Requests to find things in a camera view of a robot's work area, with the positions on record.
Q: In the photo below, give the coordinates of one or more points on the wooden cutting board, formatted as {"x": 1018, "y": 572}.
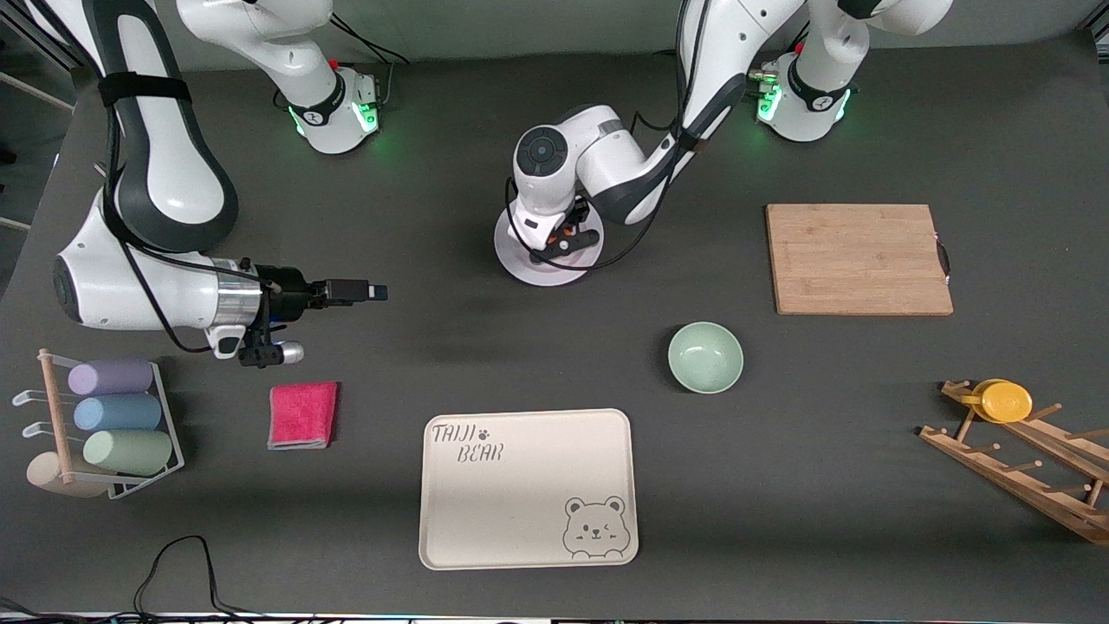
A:
{"x": 858, "y": 260}

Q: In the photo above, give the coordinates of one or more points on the white round plate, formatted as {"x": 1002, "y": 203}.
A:
{"x": 554, "y": 273}

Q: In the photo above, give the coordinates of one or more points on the beige cup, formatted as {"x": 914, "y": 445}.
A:
{"x": 43, "y": 475}

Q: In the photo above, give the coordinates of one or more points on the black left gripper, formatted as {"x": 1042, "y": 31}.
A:
{"x": 579, "y": 211}

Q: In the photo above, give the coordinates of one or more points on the purple cup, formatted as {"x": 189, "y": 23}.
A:
{"x": 111, "y": 377}

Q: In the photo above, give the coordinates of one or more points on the green cup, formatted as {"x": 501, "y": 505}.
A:
{"x": 128, "y": 451}

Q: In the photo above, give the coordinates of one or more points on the green bowl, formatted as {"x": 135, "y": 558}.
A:
{"x": 705, "y": 357}

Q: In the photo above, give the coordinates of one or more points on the wooden peg drying rack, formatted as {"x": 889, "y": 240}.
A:
{"x": 1031, "y": 485}

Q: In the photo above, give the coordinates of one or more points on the pink folded cloth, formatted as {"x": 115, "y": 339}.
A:
{"x": 301, "y": 416}

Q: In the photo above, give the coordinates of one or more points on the wooden rack dowel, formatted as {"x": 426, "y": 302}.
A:
{"x": 57, "y": 416}

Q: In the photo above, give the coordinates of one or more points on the blue cup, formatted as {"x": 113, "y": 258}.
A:
{"x": 117, "y": 413}

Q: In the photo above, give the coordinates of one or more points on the yellow cup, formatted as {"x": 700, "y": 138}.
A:
{"x": 1005, "y": 401}

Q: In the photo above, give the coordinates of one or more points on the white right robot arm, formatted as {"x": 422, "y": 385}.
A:
{"x": 165, "y": 173}

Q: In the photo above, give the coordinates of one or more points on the beige bear print tray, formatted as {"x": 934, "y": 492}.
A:
{"x": 520, "y": 494}

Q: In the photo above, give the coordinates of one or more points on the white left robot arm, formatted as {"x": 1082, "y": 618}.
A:
{"x": 606, "y": 156}

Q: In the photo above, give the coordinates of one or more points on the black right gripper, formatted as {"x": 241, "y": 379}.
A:
{"x": 288, "y": 292}

